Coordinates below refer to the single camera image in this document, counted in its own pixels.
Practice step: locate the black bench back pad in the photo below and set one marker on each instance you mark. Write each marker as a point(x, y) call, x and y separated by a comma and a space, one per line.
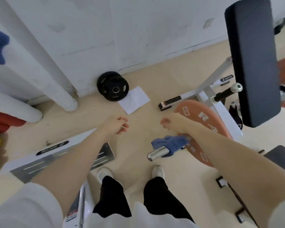
point(253, 61)

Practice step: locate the person's left forearm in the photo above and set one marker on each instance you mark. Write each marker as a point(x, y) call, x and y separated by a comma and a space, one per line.
point(76, 161)

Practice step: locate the person's right fingers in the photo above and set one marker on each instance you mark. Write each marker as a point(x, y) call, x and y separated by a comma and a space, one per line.
point(165, 122)

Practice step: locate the black bench seat pad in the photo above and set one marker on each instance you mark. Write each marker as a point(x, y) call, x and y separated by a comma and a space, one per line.
point(282, 159)

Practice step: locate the white pipe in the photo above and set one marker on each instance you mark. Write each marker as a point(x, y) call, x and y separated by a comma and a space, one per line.
point(45, 68)

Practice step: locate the white shoe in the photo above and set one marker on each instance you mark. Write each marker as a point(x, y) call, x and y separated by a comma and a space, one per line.
point(105, 174)
point(158, 172)

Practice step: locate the chrome barbell sleeve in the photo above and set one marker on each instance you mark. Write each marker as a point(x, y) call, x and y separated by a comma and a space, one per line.
point(156, 154)

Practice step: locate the white rack upright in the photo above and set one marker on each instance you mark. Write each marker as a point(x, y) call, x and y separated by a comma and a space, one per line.
point(79, 206)

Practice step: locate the white shirt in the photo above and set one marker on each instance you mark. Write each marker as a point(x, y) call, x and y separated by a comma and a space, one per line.
point(133, 218)

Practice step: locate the white bench frame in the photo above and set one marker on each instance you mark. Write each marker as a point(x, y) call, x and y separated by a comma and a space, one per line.
point(204, 91)

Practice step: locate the black trouser leg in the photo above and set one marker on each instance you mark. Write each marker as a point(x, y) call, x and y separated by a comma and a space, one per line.
point(111, 199)
point(161, 199)

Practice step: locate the black bar with chrome end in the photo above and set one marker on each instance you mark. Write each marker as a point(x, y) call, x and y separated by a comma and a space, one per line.
point(226, 92)

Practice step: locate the grey metal base plate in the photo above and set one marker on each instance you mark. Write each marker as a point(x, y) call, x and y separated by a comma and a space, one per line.
point(104, 156)

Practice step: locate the large orange weight plate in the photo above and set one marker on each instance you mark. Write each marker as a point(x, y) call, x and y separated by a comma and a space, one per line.
point(199, 116)

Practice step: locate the black weight plate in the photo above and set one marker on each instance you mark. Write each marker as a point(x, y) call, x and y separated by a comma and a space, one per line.
point(112, 85)

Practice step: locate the white rack beam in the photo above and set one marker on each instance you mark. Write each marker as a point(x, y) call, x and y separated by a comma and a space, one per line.
point(38, 154)

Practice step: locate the white right shoe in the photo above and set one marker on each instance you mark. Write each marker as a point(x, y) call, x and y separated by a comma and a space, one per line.
point(158, 172)

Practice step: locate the white left shoe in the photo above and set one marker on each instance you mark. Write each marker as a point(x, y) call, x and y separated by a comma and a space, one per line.
point(105, 174)

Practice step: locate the person's right hand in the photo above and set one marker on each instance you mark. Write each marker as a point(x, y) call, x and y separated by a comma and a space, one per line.
point(178, 122)

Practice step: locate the person's left fingers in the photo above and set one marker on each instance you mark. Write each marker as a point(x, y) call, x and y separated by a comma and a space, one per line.
point(123, 125)

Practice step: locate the black left trouser leg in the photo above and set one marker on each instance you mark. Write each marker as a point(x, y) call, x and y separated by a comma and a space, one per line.
point(111, 199)

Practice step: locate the person's right forearm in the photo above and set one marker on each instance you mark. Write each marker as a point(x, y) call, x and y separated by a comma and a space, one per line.
point(232, 163)

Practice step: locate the white paper sheet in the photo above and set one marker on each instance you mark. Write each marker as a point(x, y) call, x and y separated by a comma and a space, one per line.
point(135, 99)

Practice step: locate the black right trouser leg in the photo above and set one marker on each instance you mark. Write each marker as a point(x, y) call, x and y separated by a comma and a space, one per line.
point(161, 199)

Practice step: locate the black frame end cap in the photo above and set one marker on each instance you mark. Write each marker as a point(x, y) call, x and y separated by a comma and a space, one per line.
point(168, 103)

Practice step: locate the person's left hand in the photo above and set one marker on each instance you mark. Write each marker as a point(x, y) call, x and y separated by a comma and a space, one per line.
point(114, 125)

